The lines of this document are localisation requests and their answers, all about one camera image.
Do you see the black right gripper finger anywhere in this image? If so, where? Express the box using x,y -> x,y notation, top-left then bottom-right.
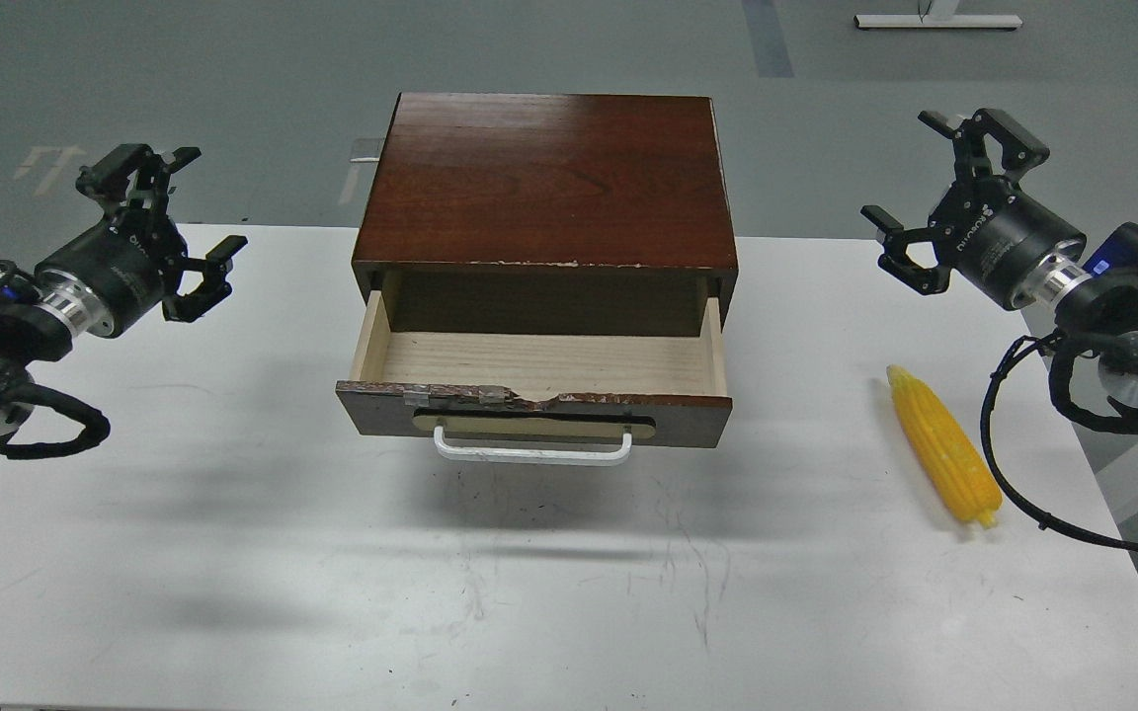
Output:
861,204 -> 957,297
918,108 -> 1049,198

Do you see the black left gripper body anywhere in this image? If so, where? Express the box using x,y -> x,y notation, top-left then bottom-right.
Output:
35,220 -> 185,339

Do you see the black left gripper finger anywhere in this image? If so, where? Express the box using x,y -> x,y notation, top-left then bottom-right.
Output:
160,235 -> 248,323
75,144 -> 203,238

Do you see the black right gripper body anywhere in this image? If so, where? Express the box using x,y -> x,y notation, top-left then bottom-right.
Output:
930,177 -> 1088,311

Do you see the yellow corn cob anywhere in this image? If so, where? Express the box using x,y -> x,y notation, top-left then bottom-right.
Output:
887,364 -> 1003,529

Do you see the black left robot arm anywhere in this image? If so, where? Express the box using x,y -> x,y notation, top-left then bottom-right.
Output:
0,143 -> 247,460

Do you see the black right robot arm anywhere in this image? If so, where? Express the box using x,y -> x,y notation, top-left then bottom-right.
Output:
861,108 -> 1138,436

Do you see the light wood drawer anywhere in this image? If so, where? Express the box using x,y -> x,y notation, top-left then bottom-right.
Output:
335,270 -> 733,448

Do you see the dark wooden drawer cabinet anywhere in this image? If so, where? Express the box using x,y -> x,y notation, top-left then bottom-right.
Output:
351,93 -> 739,319

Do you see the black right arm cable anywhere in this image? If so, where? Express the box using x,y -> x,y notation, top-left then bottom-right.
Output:
980,334 -> 1138,565

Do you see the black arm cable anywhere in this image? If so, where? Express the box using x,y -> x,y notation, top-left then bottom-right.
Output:
0,380 -> 112,461
980,334 -> 1138,565

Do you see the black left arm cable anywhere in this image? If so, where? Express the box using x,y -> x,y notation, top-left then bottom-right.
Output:
0,380 -> 112,461

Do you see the white drawer handle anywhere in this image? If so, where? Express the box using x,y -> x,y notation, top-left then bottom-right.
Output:
432,425 -> 633,468

